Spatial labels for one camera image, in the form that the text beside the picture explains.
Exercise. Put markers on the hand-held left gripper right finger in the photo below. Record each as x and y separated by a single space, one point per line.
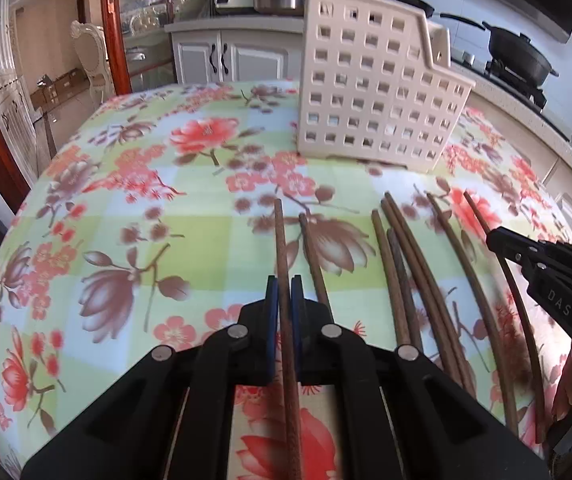
297 330

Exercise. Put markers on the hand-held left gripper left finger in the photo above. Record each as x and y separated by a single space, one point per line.
272 330

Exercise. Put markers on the red wooden door frame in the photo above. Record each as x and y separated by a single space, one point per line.
116 35

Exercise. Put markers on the black gas stove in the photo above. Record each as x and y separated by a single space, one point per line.
510 85

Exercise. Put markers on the brown wooden chopstick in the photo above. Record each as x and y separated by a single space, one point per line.
407 268
282 240
418 265
403 280
480 295
313 260
388 270
524 320

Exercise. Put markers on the white ornate chair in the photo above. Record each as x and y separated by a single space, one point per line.
91 60

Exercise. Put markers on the cardboard boxes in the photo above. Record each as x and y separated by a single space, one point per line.
61 87

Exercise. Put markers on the white tall hallway cabinets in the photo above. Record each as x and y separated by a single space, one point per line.
3 85

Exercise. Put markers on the black lidded pot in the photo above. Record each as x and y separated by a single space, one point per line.
518 55

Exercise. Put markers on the white perforated utensil holder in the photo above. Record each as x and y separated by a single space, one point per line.
365 80

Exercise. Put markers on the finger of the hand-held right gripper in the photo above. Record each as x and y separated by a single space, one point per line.
508 245

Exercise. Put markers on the floral tablecloth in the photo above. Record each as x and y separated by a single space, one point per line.
191 240

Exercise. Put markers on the glass sliding door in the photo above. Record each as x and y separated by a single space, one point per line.
151 35

